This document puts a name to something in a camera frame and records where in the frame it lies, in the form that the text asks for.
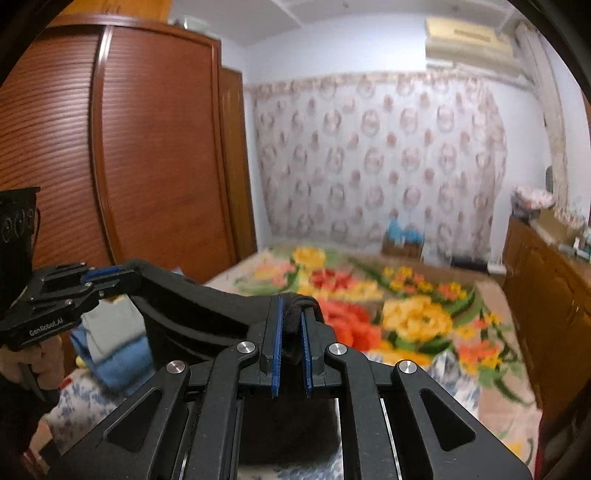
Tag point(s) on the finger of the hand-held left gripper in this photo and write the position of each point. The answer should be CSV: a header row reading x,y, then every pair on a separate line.
x,y
99,273
111,290

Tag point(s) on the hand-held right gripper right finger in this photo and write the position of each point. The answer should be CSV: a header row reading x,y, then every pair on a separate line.
x,y
306,360

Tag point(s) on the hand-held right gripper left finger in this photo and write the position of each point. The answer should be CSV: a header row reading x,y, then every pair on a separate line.
x,y
277,350

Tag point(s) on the black pants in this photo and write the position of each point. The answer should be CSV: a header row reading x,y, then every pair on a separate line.
x,y
194,309

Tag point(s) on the grey folded pants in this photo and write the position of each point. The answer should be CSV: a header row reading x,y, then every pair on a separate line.
x,y
113,327

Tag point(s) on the person's left hand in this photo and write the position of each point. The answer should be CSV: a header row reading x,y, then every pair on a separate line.
x,y
48,362

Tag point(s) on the yellow object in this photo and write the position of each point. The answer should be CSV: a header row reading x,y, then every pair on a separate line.
x,y
82,360

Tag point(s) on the blue folded jeans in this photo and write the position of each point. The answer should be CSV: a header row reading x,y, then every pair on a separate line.
x,y
124,364

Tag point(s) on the colourful floral blanket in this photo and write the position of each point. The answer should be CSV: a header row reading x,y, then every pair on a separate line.
x,y
415,314

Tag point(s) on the wooden slatted wardrobe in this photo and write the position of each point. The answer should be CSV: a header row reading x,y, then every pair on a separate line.
x,y
138,152

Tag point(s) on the small cardboard box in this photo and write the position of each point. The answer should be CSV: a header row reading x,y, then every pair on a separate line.
x,y
401,250

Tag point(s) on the blue cloth bundle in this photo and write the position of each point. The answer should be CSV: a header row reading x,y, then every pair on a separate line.
x,y
404,233

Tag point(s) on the flat black object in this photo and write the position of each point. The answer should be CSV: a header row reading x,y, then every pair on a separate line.
x,y
468,263

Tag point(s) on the wooden sideboard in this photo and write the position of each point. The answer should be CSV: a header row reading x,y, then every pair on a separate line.
x,y
549,300

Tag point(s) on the white box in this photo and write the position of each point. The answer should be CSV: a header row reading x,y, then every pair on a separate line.
x,y
191,24

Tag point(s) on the wooden overhead cabinet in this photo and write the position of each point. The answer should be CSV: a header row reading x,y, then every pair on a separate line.
x,y
134,9

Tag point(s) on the floral cloth pile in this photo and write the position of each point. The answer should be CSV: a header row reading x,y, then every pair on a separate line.
x,y
533,198

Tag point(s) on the open cardboard box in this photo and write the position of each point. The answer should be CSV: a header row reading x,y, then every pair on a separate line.
x,y
556,226

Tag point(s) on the dark round object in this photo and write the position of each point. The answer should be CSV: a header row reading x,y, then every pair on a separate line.
x,y
550,179

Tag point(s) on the tied beige curtain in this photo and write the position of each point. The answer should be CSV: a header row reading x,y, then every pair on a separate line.
x,y
551,115

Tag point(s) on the cream air conditioner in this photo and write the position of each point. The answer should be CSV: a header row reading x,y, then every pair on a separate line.
x,y
471,44

